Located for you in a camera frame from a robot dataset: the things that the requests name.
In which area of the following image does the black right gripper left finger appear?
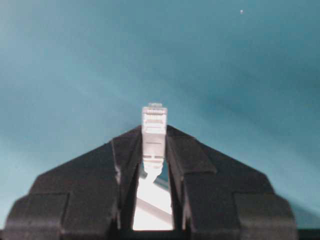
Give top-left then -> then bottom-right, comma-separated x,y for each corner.
2,127 -> 142,240

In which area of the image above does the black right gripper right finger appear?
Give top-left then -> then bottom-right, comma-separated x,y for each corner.
166,126 -> 299,240

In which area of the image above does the white ethernet cable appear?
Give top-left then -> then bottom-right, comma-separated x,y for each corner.
132,101 -> 174,231

